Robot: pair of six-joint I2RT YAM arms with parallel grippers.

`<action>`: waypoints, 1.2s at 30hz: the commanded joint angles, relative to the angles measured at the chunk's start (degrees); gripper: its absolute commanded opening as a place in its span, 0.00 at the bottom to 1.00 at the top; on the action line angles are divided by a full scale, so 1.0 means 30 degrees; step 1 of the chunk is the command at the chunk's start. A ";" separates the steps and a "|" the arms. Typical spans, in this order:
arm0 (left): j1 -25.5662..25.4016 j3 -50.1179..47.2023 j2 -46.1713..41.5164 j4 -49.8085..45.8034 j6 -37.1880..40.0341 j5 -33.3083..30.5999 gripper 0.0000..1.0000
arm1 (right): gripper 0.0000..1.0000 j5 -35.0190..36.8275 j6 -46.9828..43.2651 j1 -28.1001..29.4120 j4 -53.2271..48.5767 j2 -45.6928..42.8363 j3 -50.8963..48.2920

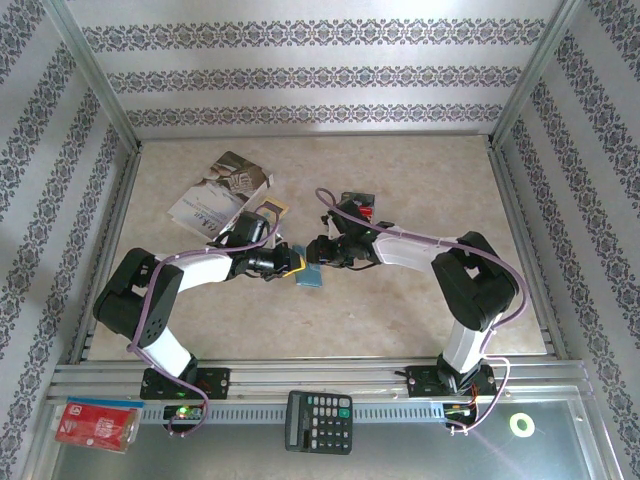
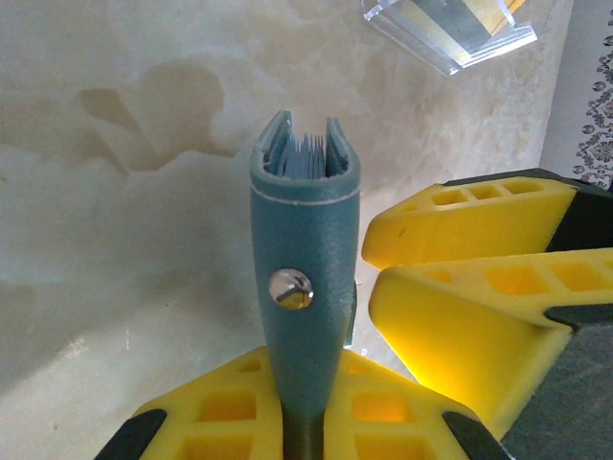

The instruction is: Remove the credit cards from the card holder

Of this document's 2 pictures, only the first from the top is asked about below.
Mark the blue card holder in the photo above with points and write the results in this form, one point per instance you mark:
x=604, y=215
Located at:
x=310, y=277

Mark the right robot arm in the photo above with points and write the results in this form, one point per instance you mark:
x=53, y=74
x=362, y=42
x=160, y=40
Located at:
x=400, y=252

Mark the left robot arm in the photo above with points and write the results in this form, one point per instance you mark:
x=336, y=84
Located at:
x=200, y=272

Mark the red plastic card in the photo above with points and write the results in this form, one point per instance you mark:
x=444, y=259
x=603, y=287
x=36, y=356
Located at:
x=368, y=212

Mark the black plastic card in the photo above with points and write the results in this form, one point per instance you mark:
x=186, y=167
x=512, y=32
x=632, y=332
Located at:
x=362, y=196

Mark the gold pocket calculator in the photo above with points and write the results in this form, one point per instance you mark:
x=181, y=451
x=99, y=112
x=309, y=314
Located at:
x=275, y=207

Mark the paperback book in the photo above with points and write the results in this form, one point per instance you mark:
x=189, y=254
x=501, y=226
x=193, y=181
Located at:
x=235, y=175

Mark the black desk calculator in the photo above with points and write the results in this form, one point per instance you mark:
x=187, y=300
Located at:
x=320, y=425

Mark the grey metal shelf panel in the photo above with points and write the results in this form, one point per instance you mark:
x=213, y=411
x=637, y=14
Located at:
x=225, y=455

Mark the green tape roll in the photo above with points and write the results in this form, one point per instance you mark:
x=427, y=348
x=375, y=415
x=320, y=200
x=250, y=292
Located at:
x=512, y=424

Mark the red packet in plastic bag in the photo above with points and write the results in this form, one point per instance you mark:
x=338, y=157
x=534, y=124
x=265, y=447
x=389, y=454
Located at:
x=90, y=430

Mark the aluminium mounting rail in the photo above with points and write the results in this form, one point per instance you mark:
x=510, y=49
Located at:
x=310, y=375

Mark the aluminium table back rail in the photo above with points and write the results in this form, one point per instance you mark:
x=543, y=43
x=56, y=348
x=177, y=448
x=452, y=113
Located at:
x=310, y=135

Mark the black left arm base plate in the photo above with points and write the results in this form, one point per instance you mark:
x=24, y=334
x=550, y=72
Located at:
x=215, y=382

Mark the aluminium table side rail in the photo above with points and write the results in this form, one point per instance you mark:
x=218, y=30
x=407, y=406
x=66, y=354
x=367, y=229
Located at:
x=110, y=250
x=526, y=250

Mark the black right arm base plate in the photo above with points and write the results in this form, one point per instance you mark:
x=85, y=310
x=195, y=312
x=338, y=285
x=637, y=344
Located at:
x=422, y=382

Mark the aluminium frame corner post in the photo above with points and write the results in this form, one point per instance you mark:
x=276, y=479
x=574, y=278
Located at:
x=534, y=75
x=97, y=75

